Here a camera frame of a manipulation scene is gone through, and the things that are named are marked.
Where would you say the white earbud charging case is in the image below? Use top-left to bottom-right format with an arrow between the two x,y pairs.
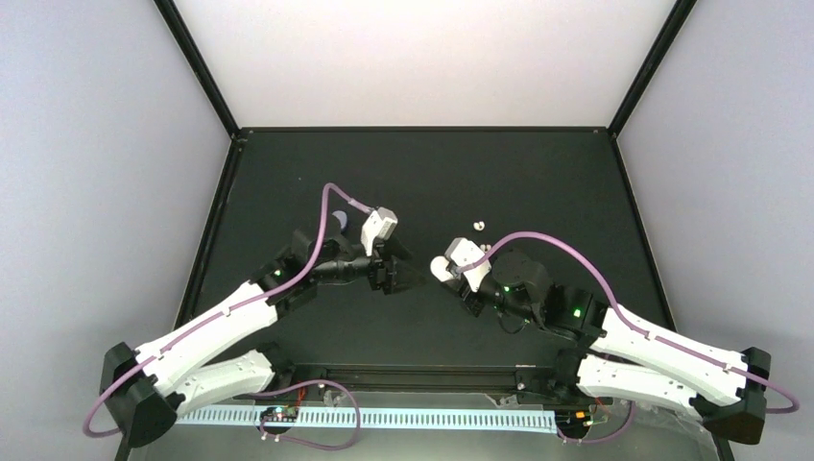
430,255 -> 452,282

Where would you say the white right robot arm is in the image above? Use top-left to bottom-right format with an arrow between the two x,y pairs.
431,248 -> 771,445

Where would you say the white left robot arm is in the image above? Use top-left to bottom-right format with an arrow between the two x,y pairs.
99,227 -> 426,448

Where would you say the purple earbud charging case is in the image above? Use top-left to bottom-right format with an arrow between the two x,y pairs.
331,210 -> 348,232

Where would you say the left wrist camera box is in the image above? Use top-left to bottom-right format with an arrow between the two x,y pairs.
360,206 -> 398,256

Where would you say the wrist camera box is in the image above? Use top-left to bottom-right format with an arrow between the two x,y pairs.
443,237 -> 491,292
360,206 -> 398,256

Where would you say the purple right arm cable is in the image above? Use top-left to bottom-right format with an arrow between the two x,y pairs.
455,231 -> 801,416

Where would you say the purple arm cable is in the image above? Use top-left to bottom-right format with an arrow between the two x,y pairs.
455,231 -> 801,416
83,182 -> 377,440

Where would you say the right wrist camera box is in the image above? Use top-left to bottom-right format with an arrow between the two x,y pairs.
443,237 -> 491,292

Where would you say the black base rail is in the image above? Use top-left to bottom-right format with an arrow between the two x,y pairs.
268,363 -> 596,410

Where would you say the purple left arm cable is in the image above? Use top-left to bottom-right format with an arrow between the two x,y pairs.
83,182 -> 377,440

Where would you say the white slotted cable duct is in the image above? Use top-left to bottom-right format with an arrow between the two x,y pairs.
178,404 -> 557,434

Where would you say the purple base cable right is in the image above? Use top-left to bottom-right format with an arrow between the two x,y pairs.
556,400 -> 637,446

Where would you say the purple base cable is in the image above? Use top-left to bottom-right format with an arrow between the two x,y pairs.
556,400 -> 637,446
257,379 -> 363,452

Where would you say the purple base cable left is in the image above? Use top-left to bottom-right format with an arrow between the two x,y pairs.
257,379 -> 363,452

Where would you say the black enclosure frame post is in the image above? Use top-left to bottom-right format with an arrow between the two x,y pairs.
154,0 -> 240,137

